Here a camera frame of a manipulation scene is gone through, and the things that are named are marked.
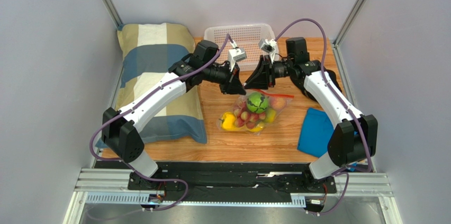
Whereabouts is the green fake watermelon ball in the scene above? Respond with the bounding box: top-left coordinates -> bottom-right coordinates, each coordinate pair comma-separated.
246,92 -> 269,114

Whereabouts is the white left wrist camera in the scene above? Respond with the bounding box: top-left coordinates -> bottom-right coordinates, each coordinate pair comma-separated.
228,38 -> 247,73

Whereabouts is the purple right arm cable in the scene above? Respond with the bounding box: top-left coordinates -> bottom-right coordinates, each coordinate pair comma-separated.
275,18 -> 375,216

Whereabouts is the blue beige striped pillow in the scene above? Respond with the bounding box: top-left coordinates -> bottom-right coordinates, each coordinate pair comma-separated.
115,23 -> 207,144

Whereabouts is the yellow fake lemon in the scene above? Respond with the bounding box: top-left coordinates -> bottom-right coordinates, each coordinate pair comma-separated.
248,122 -> 265,133

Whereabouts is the clear zip top bag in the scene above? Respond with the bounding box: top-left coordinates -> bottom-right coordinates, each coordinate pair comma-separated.
217,89 -> 294,135

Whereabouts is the yellow fake bell pepper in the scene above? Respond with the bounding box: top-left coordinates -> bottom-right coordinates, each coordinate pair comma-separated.
220,112 -> 237,131

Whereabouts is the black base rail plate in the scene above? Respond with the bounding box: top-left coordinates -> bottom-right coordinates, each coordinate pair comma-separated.
95,160 -> 339,203

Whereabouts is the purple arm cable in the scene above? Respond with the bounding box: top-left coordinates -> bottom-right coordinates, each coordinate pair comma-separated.
88,33 -> 234,214
275,18 -> 375,216

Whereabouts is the blue cloth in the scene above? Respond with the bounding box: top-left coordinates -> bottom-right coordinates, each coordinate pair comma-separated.
297,108 -> 344,178

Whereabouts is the black cap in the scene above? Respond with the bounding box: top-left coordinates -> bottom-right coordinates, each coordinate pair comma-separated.
290,69 -> 342,102

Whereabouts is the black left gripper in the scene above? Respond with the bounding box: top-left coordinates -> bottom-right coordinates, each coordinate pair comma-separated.
203,61 -> 247,96

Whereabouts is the right aluminium frame post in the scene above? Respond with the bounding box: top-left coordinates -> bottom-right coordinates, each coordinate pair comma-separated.
333,0 -> 366,47

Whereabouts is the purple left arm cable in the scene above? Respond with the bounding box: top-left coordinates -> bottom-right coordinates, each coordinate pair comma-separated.
88,33 -> 234,214

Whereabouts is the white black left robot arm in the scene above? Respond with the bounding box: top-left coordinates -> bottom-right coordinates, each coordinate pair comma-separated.
100,36 -> 247,178

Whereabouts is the red fake lychee bunch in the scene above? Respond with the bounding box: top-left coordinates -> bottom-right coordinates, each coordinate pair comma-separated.
232,103 -> 266,129

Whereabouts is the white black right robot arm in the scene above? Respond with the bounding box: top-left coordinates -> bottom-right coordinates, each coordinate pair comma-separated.
245,37 -> 378,181

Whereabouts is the orange fake peach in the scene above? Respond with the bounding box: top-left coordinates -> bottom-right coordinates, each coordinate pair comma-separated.
269,96 -> 287,111

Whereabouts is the white plastic basket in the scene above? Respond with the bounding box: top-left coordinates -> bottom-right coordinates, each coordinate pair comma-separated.
204,23 -> 275,71

